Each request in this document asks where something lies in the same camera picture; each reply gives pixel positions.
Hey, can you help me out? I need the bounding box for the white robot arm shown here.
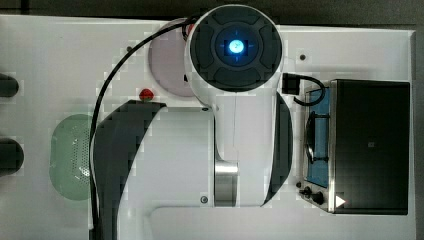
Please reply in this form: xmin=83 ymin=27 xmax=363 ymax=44
xmin=91 ymin=4 xmax=292 ymax=240

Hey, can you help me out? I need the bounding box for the red strawberry toy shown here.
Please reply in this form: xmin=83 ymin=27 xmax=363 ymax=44
xmin=139 ymin=88 xmax=154 ymax=102

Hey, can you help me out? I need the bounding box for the lilac round plate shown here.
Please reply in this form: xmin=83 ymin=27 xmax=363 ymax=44
xmin=148 ymin=27 xmax=194 ymax=98

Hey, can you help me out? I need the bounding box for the green perforated colander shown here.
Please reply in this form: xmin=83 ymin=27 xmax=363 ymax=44
xmin=49 ymin=114 xmax=91 ymax=201

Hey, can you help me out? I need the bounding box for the black toaster oven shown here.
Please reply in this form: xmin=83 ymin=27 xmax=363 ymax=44
xmin=297 ymin=79 xmax=410 ymax=215

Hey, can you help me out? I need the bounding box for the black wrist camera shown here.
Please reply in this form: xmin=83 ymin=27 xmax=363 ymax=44
xmin=282 ymin=73 xmax=300 ymax=95

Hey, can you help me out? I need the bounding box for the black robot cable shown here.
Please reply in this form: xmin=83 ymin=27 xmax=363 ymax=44
xmin=88 ymin=14 xmax=201 ymax=240

